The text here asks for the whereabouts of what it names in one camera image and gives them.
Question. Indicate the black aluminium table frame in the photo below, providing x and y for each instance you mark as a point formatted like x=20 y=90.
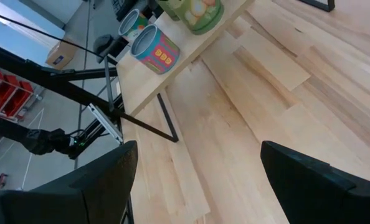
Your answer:
x=48 y=82

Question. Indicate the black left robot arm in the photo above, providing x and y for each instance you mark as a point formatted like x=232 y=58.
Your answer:
x=45 y=143

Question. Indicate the orange can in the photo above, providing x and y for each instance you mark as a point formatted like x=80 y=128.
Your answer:
x=160 y=54

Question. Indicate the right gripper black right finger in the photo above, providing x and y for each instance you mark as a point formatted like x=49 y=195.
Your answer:
x=312 y=196

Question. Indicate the red bin rack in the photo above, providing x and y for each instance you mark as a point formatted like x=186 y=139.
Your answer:
x=4 y=93

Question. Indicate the green labelled tin can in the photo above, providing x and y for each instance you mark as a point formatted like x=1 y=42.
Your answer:
x=167 y=7
x=203 y=15

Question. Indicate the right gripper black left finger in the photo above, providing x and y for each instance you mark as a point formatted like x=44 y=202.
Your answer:
x=88 y=199

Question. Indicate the brown cardboard box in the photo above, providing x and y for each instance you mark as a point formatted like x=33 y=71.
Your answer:
x=62 y=54

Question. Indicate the backlit keyboard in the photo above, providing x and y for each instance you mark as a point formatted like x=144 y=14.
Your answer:
x=119 y=4

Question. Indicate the teal and white tin can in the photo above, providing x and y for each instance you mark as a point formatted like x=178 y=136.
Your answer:
x=138 y=28

